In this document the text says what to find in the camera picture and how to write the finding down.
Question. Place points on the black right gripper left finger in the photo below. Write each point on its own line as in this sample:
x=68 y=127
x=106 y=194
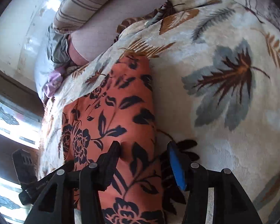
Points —
x=53 y=194

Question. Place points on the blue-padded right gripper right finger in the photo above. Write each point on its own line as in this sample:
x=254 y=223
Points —
x=231 y=203

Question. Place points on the orange floral garment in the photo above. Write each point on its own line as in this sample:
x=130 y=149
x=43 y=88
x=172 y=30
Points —
x=120 y=109

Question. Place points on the window with patterned glass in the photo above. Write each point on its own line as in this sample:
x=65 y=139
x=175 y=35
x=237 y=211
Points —
x=18 y=130

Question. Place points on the lilac floral cloth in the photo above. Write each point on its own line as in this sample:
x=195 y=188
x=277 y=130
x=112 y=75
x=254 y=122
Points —
x=55 y=79

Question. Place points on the light blue grey cloth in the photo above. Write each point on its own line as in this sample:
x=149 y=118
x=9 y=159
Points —
x=53 y=54

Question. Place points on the cream leaf-pattern plush blanket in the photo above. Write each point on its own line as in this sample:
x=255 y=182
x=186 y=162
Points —
x=215 y=67

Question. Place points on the pale pink bed sheet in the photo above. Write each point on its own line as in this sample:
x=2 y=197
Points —
x=99 y=33

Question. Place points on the striped beige bolster pillow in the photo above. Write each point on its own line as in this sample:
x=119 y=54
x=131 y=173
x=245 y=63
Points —
x=73 y=14

